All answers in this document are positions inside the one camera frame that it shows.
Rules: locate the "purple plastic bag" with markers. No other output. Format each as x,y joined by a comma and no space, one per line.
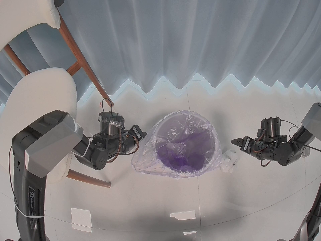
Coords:
188,159

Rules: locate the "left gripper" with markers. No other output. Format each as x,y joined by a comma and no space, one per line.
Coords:
129,142

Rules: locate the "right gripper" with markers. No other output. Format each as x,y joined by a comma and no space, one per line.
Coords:
254,148

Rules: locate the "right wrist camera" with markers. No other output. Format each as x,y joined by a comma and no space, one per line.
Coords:
259,132

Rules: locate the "white paper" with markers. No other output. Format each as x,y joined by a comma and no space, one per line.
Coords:
229,159

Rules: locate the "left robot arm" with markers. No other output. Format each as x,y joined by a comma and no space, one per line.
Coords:
50,139

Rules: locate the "pale blue curtain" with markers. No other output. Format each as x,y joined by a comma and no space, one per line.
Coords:
175,34

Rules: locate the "white cushioned wooden chair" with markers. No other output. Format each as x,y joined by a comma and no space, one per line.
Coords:
42,97

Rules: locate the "white trash bin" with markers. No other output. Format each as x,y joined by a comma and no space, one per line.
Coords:
160,134

